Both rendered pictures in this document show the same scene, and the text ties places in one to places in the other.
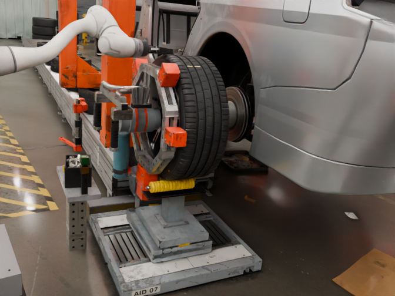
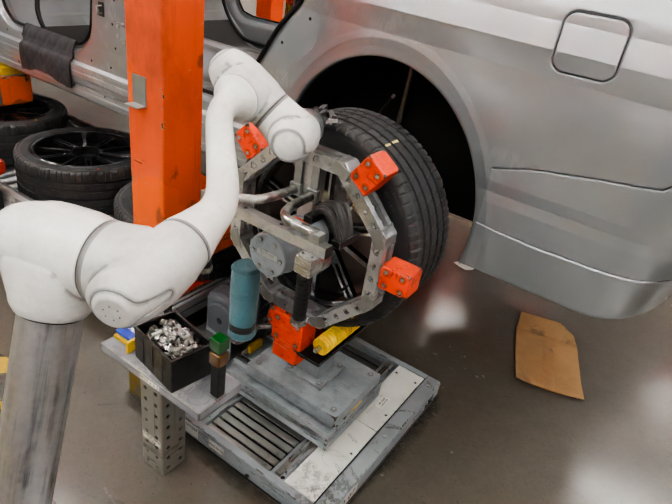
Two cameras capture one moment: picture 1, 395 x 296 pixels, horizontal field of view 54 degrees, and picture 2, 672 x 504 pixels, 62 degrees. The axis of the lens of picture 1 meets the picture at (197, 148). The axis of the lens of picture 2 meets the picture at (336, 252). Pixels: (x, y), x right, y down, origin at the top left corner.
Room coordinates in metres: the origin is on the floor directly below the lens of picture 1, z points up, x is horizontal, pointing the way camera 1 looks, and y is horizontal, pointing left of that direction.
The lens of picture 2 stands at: (0.68, 0.94, 1.63)
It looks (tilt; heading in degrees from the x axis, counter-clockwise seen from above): 29 degrees down; 328
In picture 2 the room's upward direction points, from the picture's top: 9 degrees clockwise
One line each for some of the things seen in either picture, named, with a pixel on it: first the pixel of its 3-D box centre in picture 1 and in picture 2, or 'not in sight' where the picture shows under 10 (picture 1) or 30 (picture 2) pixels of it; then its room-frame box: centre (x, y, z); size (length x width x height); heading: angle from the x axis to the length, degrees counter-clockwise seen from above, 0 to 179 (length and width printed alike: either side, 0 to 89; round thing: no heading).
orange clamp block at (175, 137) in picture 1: (175, 137); (399, 277); (1.70, 0.11, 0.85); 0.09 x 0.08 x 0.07; 28
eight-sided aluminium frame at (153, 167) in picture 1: (150, 118); (306, 235); (1.97, 0.26, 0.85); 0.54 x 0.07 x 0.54; 28
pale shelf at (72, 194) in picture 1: (77, 181); (169, 366); (2.00, 0.65, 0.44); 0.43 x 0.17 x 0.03; 28
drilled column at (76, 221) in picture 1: (76, 214); (163, 414); (2.02, 0.66, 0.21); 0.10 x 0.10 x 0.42; 28
